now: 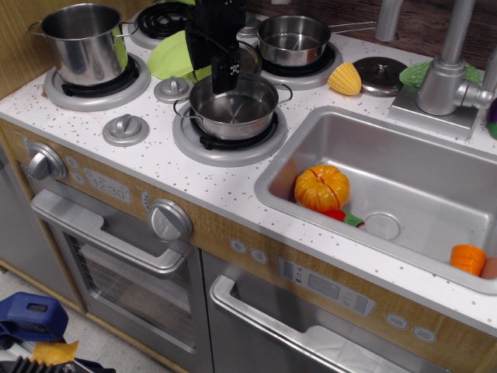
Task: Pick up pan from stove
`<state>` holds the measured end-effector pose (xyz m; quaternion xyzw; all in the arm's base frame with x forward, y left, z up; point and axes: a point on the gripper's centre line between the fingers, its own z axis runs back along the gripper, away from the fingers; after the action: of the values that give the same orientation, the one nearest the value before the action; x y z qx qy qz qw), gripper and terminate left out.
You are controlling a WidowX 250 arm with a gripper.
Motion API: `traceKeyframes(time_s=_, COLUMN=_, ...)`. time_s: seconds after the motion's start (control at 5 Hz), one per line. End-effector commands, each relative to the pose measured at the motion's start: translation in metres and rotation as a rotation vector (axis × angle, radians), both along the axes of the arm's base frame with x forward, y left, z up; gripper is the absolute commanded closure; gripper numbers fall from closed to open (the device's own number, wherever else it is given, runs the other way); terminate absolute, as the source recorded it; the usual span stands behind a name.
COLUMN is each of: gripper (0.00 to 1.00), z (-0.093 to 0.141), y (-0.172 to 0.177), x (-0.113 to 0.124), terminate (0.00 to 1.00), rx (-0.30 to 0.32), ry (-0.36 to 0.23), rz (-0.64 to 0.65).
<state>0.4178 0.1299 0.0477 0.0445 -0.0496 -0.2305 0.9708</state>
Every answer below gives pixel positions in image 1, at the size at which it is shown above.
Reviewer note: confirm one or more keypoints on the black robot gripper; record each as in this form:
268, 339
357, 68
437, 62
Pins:
211, 38

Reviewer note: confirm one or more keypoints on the front right stove burner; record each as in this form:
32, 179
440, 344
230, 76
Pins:
203, 148

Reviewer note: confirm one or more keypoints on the front left stove burner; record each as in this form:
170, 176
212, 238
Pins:
97, 98

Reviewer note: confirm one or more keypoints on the grey countertop knob back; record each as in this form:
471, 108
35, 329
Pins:
249, 30

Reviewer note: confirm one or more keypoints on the grey countertop knob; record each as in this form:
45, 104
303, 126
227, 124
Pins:
172, 89
249, 30
126, 130

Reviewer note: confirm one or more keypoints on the green plastic plate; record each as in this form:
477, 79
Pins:
171, 59

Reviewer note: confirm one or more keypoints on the grey countertop knob rear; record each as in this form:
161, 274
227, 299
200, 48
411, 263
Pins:
172, 89

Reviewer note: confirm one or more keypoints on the back left coil burner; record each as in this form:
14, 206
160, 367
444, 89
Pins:
157, 22

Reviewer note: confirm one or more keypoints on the grey countertop knob front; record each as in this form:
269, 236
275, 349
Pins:
126, 130

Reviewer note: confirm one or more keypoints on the yellow toy corn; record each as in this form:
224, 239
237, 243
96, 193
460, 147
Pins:
345, 79

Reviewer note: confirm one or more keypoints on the tall steel stock pot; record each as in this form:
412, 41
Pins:
86, 42

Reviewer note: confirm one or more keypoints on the orange toy pumpkin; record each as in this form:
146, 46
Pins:
322, 188

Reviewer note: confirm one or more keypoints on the steel pot lid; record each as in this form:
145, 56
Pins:
380, 76

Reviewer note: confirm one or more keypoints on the right oven dial knob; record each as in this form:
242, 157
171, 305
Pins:
167, 221

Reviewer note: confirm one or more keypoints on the oven dial knob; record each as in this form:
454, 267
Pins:
45, 162
167, 221

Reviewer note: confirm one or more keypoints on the red green toy pepper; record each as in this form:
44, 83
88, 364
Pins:
346, 217

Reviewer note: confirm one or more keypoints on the green toy leafy vegetable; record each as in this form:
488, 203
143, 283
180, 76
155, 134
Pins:
414, 75

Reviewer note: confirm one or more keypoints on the left oven dial knob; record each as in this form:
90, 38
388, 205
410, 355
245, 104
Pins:
45, 162

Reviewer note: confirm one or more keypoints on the silver toy faucet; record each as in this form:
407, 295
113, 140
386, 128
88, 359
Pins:
446, 102

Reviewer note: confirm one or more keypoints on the silver toy sink basin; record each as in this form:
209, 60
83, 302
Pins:
418, 195

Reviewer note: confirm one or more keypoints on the silver toy oven door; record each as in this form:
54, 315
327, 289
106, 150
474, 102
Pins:
149, 290

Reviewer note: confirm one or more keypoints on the silver toy dishwasher door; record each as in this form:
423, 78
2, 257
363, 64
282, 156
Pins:
297, 320

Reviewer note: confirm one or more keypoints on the purple toy eggplant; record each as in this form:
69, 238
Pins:
492, 120

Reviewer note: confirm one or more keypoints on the orange toy cup piece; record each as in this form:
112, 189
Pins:
468, 258

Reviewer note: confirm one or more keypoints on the blue clamp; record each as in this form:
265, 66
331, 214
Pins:
28, 317

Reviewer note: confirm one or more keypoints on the small steel two-handled pan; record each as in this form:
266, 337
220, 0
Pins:
240, 113

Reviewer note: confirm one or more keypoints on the steel saucepan with long handle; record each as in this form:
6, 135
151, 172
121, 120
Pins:
297, 41

